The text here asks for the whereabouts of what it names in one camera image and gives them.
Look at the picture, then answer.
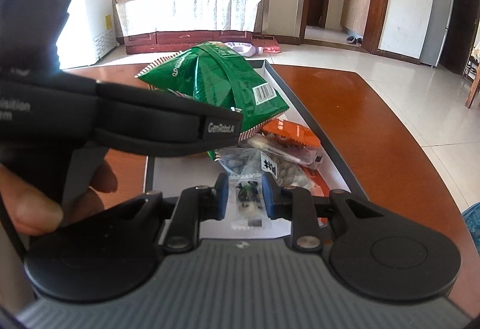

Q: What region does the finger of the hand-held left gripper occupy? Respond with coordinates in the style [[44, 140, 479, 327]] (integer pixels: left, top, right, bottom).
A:
[[169, 99, 244, 117]]

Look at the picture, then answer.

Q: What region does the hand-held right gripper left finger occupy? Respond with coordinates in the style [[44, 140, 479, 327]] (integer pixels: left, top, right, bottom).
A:
[[107, 173, 229, 254]]

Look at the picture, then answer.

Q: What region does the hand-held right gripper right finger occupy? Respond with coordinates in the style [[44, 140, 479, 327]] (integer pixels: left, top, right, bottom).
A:
[[261, 172, 381, 252]]

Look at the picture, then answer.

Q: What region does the small clear candy packet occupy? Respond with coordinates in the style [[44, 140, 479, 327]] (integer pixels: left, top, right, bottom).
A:
[[228, 172, 274, 231]]

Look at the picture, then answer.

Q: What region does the large green snack bag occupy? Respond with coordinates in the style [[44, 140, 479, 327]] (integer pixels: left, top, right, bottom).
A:
[[136, 41, 290, 144]]

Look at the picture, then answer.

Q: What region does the clear nut packet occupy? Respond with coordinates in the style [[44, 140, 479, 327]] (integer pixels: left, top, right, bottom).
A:
[[217, 147, 319, 195]]

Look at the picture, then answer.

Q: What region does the grey cardboard box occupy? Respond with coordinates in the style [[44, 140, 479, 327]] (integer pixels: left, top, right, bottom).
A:
[[144, 59, 370, 240]]

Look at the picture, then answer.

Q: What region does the red clear snack packet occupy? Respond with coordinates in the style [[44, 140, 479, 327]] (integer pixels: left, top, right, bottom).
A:
[[298, 147, 332, 198]]

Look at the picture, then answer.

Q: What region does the tan pastry packet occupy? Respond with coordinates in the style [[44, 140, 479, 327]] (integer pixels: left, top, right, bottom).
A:
[[247, 136, 280, 150]]

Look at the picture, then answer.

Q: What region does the orange snack packet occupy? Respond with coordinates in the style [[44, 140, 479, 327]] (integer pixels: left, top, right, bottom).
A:
[[262, 118, 322, 150]]

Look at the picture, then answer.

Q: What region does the person's left hand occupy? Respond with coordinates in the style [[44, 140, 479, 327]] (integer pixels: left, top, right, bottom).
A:
[[0, 160, 118, 237]]

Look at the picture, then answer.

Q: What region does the purple white detergent bottle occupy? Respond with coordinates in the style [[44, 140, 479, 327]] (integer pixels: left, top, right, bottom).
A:
[[225, 40, 265, 58]]

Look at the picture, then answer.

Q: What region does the wooden television cabinet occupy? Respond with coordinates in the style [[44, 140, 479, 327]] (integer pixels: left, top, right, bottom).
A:
[[125, 29, 259, 55]]

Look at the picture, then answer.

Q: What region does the red plastic item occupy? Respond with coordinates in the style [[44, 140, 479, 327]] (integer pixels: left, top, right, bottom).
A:
[[251, 35, 282, 53]]

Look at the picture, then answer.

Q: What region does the pale patterned tablecloth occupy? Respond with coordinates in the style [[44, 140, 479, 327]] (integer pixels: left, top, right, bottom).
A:
[[115, 0, 262, 37]]

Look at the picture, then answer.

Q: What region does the white chest freezer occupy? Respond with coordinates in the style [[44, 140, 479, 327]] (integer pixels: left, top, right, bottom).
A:
[[56, 0, 118, 69]]

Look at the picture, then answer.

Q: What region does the wooden kitchen cabinet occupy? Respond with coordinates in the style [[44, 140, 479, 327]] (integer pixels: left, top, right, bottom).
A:
[[340, 0, 374, 38]]

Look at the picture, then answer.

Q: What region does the blue plastic object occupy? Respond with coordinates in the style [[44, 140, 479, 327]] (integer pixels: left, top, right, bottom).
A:
[[461, 202, 480, 236]]

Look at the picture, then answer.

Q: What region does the wooden chair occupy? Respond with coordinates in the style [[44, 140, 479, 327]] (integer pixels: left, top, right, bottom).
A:
[[465, 44, 480, 108]]

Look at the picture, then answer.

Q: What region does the grey refrigerator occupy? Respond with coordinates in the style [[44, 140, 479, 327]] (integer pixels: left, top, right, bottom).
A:
[[420, 0, 458, 68]]

